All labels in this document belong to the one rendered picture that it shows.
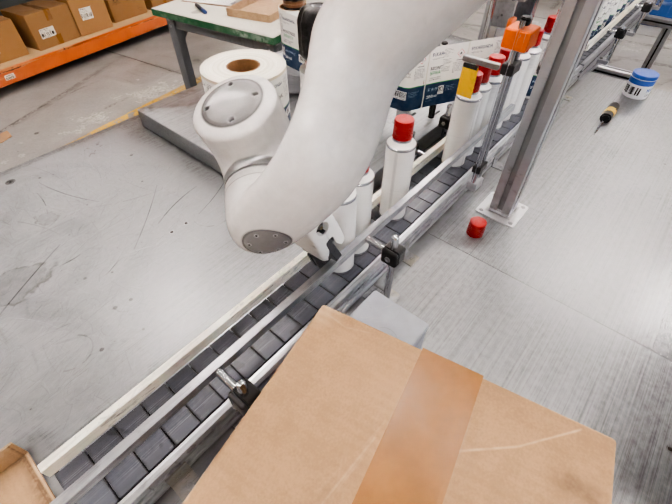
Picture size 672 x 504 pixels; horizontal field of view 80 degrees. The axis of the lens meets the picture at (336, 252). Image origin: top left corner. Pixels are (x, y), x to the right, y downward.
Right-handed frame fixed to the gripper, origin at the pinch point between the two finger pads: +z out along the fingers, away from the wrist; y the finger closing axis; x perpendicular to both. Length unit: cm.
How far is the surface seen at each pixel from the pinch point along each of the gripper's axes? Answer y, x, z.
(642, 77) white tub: -22, -110, 45
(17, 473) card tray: 11.0, 48.2, -6.1
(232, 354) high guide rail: -4.3, 19.0, -9.1
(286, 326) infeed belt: -2.2, 12.1, 2.2
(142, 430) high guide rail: -3.9, 30.6, -13.3
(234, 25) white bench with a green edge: 130, -77, 43
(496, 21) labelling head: 11, -80, 16
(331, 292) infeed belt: -3.3, 3.1, 5.5
